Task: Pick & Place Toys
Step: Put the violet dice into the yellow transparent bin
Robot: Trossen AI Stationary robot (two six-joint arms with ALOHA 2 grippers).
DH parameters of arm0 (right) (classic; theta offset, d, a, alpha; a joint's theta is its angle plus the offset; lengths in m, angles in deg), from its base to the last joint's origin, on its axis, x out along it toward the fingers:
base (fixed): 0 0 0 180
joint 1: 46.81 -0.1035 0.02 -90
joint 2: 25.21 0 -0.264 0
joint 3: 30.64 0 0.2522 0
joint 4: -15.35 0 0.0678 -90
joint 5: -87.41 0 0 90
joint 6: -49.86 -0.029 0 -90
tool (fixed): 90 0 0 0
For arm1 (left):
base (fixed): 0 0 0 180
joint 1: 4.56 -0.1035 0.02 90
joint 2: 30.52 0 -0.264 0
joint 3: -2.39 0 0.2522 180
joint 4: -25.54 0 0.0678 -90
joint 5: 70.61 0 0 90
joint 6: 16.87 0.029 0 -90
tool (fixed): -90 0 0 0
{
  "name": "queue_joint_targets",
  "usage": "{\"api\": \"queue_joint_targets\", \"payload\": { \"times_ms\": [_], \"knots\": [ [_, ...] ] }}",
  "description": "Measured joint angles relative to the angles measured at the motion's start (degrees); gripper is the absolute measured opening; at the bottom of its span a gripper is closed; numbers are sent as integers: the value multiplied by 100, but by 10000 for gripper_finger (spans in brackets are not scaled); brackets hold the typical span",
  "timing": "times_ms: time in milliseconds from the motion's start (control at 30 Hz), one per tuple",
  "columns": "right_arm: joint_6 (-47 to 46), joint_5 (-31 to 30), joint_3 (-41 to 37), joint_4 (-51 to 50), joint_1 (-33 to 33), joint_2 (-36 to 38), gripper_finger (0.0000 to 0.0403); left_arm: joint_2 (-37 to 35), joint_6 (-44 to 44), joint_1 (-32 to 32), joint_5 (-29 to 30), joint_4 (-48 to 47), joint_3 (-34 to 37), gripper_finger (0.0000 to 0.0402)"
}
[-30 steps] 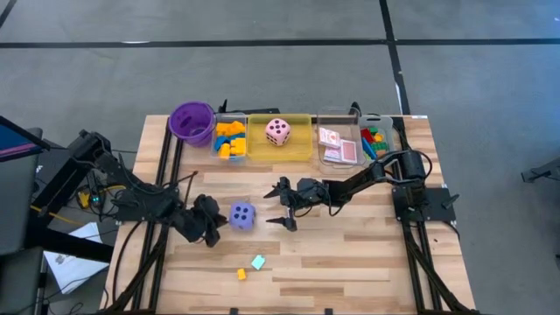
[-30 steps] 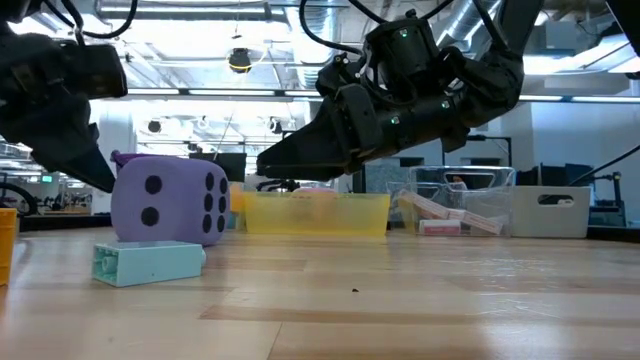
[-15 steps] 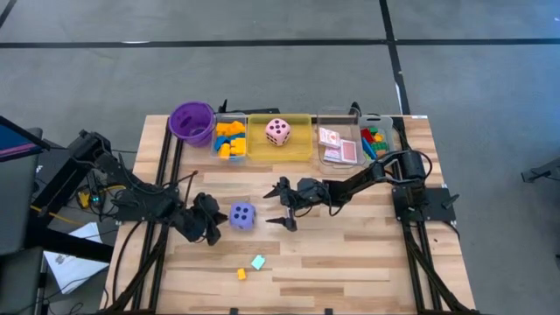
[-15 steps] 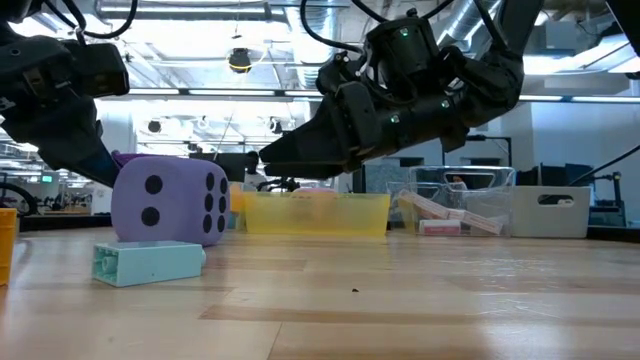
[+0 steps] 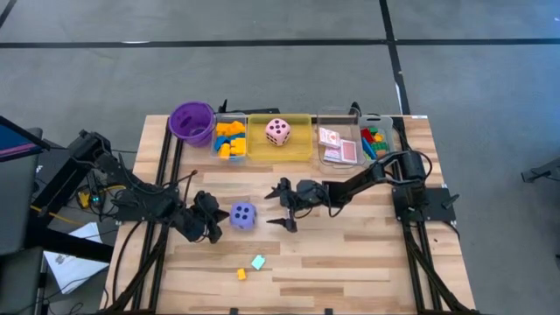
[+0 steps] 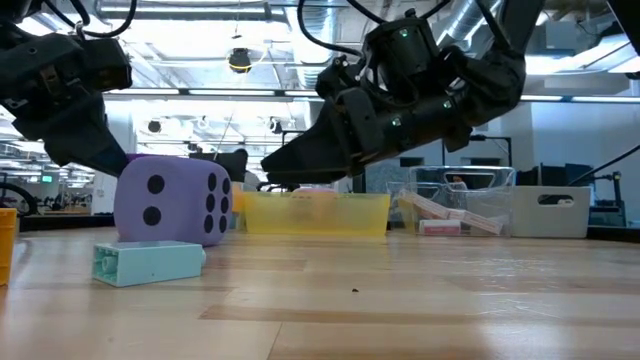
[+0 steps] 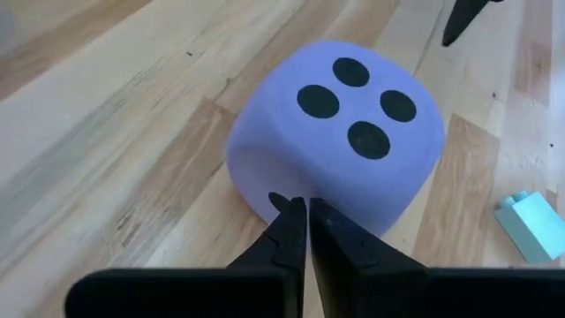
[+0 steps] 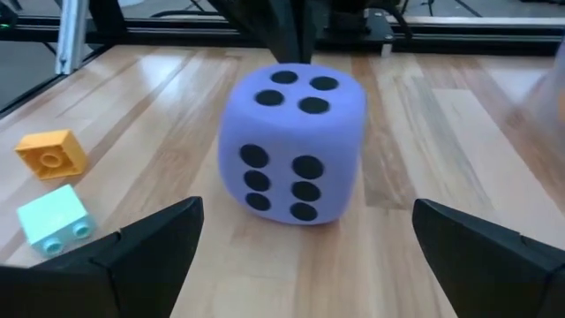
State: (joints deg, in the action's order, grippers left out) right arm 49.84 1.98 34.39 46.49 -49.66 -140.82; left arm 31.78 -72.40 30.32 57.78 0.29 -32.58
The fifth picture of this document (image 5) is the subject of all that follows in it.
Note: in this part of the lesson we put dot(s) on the yellow plastic bin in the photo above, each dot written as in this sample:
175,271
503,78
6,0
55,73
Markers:
262,151

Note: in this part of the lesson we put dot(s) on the black rear crossbar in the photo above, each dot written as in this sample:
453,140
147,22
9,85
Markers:
249,110

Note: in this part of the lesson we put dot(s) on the light blue toy brick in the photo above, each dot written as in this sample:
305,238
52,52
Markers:
258,262

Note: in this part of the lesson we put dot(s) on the orange toy brick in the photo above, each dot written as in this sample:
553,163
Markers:
239,146
225,151
237,128
224,129

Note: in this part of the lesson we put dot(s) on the pink foam die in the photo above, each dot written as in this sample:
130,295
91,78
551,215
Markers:
277,132

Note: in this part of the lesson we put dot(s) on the small green toy brick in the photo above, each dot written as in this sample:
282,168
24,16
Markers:
373,130

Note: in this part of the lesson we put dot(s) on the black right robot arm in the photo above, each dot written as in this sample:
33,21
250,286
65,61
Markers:
376,179

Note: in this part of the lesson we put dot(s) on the brown toy brick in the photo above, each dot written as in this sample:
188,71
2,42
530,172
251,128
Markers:
381,154

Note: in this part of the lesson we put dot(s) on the pale playing card box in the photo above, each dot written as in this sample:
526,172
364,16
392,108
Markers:
331,155

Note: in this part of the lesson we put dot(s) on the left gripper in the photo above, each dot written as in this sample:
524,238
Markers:
199,216

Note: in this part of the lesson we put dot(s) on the black floor stand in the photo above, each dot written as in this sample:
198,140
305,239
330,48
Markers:
542,170

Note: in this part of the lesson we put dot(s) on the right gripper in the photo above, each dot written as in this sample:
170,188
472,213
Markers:
308,194

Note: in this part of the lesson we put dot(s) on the small yellow toy brick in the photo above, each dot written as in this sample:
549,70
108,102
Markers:
241,274

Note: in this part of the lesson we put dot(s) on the grey plastic bin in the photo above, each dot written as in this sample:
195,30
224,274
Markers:
389,127

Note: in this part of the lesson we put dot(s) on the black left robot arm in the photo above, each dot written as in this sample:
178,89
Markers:
127,184

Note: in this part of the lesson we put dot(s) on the monitor with blue screen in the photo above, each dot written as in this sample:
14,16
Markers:
17,140

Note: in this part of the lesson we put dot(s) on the white paper sheet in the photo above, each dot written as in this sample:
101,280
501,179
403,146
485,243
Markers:
74,262

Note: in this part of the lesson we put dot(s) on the small clear plastic bin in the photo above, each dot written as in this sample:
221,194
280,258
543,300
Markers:
229,117

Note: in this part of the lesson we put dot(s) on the black monitor cart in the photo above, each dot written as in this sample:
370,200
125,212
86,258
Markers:
13,197

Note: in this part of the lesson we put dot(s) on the tiny yellow toy brick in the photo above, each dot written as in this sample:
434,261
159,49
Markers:
378,137

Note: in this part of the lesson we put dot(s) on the black right frame rails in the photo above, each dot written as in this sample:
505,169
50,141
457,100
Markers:
415,262

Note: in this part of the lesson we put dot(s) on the purple foam die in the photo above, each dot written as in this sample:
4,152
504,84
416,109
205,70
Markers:
242,215

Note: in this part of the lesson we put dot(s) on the pink playing card box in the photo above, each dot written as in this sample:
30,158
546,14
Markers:
329,137
348,151

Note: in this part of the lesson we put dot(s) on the red toy brick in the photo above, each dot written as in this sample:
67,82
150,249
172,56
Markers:
366,135

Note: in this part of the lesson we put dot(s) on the long green toy brick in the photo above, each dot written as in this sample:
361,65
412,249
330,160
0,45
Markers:
380,146

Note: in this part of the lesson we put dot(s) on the black frame rails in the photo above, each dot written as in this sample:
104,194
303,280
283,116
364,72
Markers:
415,262
155,262

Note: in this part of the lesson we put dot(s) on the purple plastic bucket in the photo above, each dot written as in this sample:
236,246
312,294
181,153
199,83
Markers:
192,124

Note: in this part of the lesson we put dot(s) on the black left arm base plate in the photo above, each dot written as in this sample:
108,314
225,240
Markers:
144,213

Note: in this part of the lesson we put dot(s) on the black rear bracket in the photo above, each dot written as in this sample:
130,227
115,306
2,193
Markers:
355,108

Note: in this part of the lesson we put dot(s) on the large clear plastic bin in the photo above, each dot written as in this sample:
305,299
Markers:
337,120

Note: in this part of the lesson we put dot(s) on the black left frame rails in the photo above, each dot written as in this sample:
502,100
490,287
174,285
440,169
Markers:
155,262

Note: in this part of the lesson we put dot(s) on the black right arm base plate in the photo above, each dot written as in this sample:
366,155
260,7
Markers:
431,210

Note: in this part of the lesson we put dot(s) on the long blue toy brick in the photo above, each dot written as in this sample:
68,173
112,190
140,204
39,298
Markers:
368,149

